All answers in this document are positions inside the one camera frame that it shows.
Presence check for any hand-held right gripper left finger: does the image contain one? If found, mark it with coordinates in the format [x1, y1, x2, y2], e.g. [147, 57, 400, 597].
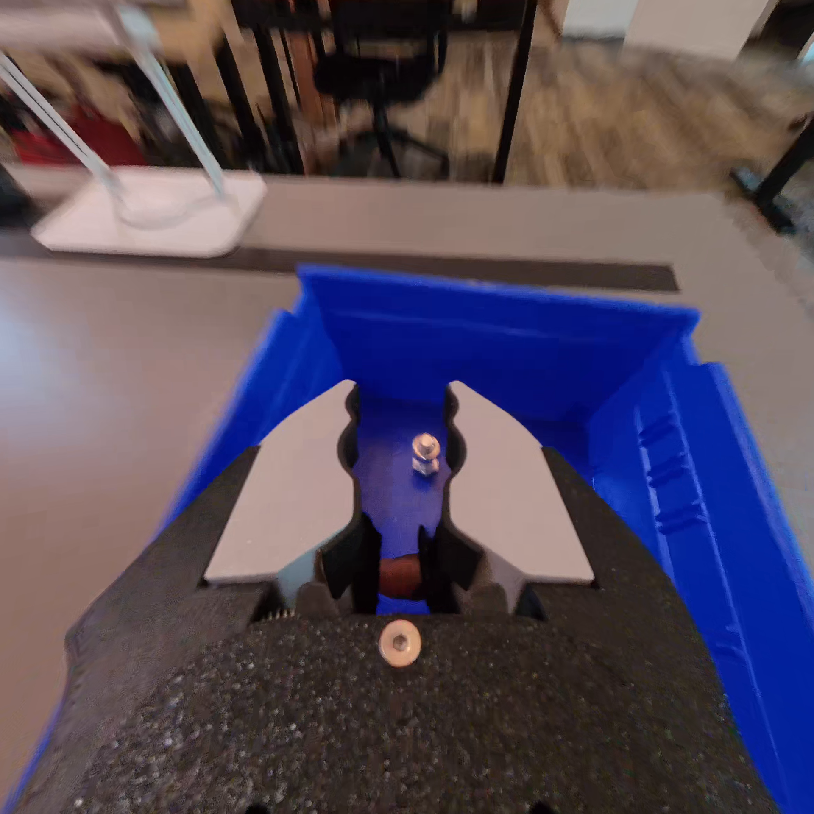
[204, 379, 380, 614]

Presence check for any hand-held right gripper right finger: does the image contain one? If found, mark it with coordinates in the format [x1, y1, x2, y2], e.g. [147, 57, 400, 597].
[418, 379, 596, 614]

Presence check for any blue plastic bin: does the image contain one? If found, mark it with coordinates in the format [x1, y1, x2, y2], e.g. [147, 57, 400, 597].
[26, 264, 814, 814]

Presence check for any white sign stand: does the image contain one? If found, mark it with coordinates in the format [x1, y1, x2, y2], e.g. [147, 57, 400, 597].
[0, 0, 268, 259]

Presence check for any wooden desk with black legs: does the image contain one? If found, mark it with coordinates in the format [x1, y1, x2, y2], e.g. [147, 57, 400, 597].
[217, 0, 548, 187]

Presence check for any red bag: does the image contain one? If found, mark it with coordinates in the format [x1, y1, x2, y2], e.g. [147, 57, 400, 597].
[7, 109, 147, 167]

